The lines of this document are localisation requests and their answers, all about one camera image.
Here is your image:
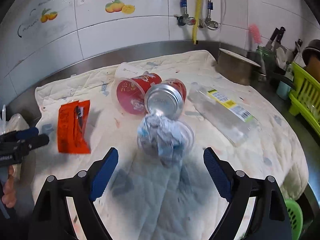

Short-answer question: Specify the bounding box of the black handled kitchen knife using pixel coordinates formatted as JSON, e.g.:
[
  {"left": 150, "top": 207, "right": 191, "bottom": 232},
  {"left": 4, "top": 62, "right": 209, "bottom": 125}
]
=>
[
  {"left": 274, "top": 27, "right": 286, "bottom": 48},
  {"left": 265, "top": 27, "right": 279, "bottom": 49}
]

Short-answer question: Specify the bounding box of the green perforated plastic basket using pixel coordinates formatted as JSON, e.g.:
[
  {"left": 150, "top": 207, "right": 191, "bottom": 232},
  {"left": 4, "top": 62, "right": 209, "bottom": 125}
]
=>
[{"left": 284, "top": 198, "right": 304, "bottom": 240}]

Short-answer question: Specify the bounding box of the brown clay pot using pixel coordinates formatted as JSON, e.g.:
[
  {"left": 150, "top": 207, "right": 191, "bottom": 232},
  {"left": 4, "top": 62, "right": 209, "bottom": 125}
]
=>
[{"left": 305, "top": 54, "right": 320, "bottom": 74}]

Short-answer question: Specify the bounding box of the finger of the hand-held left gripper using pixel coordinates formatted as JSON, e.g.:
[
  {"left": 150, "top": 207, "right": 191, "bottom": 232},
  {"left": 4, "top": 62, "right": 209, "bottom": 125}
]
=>
[
  {"left": 0, "top": 127, "right": 40, "bottom": 143},
  {"left": 21, "top": 134, "right": 50, "bottom": 153}
]

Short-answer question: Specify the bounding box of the blue label plastic bottle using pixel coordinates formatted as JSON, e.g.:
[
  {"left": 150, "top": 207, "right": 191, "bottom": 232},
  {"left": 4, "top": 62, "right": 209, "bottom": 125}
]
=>
[{"left": 137, "top": 112, "right": 195, "bottom": 167}]

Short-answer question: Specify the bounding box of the red handled wall valve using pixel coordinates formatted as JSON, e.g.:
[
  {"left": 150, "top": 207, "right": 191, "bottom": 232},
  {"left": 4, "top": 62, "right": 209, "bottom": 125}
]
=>
[{"left": 175, "top": 15, "right": 197, "bottom": 27}]

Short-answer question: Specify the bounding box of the white plastic bag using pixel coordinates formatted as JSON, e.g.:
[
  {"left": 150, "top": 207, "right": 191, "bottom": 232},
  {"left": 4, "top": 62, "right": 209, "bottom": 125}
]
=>
[{"left": 0, "top": 105, "right": 29, "bottom": 135}]

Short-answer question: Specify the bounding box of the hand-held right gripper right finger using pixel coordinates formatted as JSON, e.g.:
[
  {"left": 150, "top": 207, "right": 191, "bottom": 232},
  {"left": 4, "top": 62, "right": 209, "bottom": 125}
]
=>
[{"left": 203, "top": 147, "right": 293, "bottom": 240}]

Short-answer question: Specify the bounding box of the green utensil holder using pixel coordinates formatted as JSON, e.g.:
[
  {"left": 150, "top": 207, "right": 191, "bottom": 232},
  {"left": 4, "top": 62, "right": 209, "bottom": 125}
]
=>
[{"left": 255, "top": 45, "right": 275, "bottom": 78}]

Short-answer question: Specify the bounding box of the chrome wall valve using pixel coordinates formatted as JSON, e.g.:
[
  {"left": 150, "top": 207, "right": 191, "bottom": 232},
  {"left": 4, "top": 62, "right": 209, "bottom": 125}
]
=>
[{"left": 204, "top": 19, "right": 220, "bottom": 30}]

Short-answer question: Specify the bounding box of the pink brush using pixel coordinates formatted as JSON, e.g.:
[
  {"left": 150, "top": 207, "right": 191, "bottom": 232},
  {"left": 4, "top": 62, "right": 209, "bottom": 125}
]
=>
[{"left": 248, "top": 24, "right": 263, "bottom": 46}]

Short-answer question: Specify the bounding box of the clear yellow label plastic bottle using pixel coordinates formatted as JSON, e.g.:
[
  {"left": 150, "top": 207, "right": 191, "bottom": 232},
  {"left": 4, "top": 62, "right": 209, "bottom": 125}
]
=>
[{"left": 187, "top": 82, "right": 259, "bottom": 147}]

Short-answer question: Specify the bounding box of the green plastic dish rack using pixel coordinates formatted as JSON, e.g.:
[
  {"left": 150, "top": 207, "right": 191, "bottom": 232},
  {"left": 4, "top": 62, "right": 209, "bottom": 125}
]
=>
[{"left": 289, "top": 61, "right": 320, "bottom": 120}]

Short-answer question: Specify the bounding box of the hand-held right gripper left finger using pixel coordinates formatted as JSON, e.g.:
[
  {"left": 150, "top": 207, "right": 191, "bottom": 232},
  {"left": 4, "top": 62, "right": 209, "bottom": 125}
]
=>
[{"left": 28, "top": 147, "right": 119, "bottom": 240}]

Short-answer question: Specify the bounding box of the red aluminium soda can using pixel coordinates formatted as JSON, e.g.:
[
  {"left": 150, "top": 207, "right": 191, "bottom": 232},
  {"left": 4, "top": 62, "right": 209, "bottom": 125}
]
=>
[{"left": 144, "top": 78, "right": 187, "bottom": 119}]

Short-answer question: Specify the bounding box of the person's left hand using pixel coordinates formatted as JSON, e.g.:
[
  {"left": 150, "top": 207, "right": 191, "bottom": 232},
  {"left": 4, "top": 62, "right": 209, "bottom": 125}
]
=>
[{"left": 1, "top": 166, "right": 17, "bottom": 207}]

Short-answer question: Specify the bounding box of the yellow gas hose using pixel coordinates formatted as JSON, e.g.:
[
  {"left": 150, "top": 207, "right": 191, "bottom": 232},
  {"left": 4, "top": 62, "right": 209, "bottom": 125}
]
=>
[{"left": 192, "top": 0, "right": 204, "bottom": 45}]

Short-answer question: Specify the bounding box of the light blue cup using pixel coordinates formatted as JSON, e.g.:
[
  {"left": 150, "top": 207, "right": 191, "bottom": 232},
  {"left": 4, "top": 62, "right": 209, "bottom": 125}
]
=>
[{"left": 276, "top": 81, "right": 292, "bottom": 100}]

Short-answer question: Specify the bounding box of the white quilted printed blanket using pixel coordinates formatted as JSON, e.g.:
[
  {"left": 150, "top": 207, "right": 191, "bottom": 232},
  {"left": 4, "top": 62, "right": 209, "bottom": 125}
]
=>
[{"left": 32, "top": 50, "right": 309, "bottom": 240}]

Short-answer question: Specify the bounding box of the orange snack wrapper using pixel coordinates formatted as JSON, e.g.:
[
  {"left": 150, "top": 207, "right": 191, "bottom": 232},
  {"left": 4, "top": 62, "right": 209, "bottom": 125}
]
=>
[{"left": 57, "top": 99, "right": 92, "bottom": 154}]

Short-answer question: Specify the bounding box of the metal pot with lid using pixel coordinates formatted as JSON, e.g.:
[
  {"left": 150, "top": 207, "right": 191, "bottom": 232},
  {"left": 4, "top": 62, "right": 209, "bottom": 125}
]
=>
[{"left": 216, "top": 48, "right": 262, "bottom": 86}]

